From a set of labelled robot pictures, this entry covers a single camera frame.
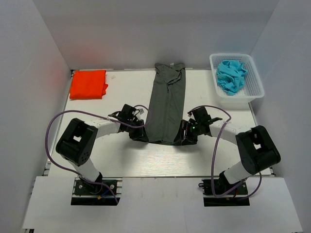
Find white plastic basket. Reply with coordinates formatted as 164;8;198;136
209;53;264;109

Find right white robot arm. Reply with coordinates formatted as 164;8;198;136
174;105;281;194

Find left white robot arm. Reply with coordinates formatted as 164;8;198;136
55;104;148;194

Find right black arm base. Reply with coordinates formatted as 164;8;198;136
198;177;250;207

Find dark grey t-shirt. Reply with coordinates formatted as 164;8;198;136
145;63;186;145

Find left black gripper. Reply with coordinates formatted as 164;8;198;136
126;118;149;142

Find folded orange t-shirt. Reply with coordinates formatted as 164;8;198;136
69;70;108;100

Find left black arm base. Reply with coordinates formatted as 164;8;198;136
71;178;122;206

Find crumpled light blue t-shirt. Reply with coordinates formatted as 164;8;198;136
216;60;248;96

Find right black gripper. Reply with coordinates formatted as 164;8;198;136
174;119;202;146

